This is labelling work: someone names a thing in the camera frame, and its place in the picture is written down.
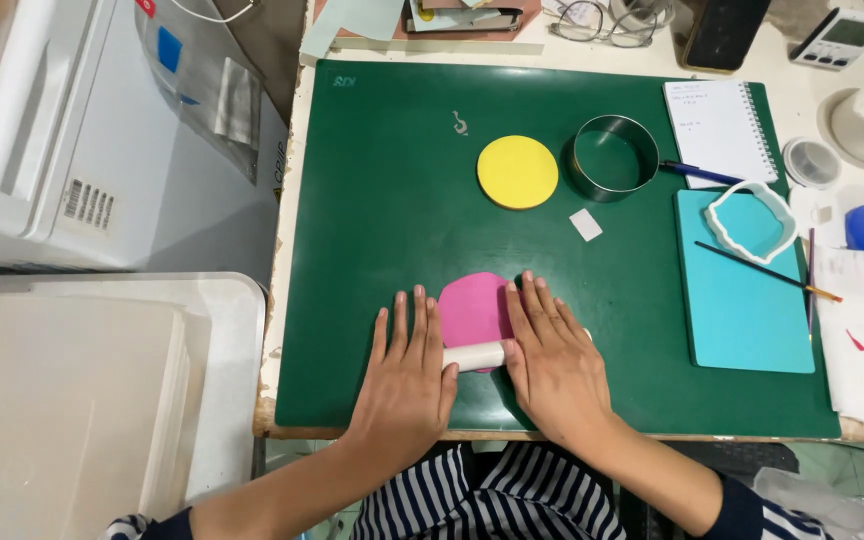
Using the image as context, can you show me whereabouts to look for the person's right hand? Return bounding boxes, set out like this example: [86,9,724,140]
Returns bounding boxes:
[501,270,618,448]

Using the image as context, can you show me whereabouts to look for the person's left hand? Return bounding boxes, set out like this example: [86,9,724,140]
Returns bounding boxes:
[345,284,460,468]

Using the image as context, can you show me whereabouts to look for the white rolling pin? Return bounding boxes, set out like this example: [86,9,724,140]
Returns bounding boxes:
[441,327,594,373]

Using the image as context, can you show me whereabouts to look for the pink clay disc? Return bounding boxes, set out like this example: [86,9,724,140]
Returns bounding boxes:
[437,271,523,374]

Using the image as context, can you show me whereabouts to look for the person's striped clothing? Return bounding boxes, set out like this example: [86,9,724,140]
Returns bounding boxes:
[102,441,838,540]

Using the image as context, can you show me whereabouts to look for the small white paper piece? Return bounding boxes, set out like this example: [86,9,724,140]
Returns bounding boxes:
[569,208,604,243]

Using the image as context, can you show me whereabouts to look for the green cutting mat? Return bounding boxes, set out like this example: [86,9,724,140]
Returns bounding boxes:
[275,60,843,440]

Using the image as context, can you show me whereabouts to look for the turquoise board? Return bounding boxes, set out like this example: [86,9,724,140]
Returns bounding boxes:
[674,187,816,375]

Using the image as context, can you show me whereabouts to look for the yellow clay disc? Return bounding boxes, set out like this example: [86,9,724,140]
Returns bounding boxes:
[476,135,560,211]

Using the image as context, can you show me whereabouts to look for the thin black paintbrush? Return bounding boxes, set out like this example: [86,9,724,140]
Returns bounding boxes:
[694,240,845,304]

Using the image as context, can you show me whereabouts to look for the blue pen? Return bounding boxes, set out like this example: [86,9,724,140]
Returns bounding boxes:
[658,159,745,186]

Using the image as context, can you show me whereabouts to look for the white cookie cutter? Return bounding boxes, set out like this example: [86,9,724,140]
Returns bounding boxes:
[705,180,799,266]

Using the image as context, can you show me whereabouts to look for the purple thin tool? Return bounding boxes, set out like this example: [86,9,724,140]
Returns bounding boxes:
[806,227,816,342]

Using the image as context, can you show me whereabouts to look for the white spiral notebook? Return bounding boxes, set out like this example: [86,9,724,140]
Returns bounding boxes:
[663,78,780,190]

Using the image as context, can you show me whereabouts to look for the clear plastic wrap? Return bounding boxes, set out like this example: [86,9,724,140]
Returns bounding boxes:
[753,442,864,540]

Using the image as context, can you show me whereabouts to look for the white paper towel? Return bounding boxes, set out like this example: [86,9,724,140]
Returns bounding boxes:
[789,183,864,434]

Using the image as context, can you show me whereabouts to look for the white plastic storage box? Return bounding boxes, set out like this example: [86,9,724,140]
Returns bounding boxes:
[0,271,268,540]

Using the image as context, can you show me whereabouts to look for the small clear round lid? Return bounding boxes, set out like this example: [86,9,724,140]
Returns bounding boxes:
[783,137,843,189]

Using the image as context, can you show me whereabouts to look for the eyeglasses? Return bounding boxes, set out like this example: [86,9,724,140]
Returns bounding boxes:
[549,0,660,50]

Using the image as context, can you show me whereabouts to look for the clear plastic bag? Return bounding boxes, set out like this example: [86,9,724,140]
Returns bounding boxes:
[134,0,264,186]

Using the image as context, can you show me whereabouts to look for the stack of papers and books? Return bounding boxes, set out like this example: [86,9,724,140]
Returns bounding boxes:
[298,0,546,65]

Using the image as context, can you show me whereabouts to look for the black smartphone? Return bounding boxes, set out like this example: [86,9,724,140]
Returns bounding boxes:
[681,0,774,75]

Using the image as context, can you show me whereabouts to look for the white machine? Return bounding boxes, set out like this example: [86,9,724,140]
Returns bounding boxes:
[0,0,289,275]

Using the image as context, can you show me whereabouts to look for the white digital timer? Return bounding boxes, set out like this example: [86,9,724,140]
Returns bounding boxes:
[789,6,864,72]

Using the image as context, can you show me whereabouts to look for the round metal ring cutter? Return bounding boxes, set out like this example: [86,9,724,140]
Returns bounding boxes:
[570,114,660,204]

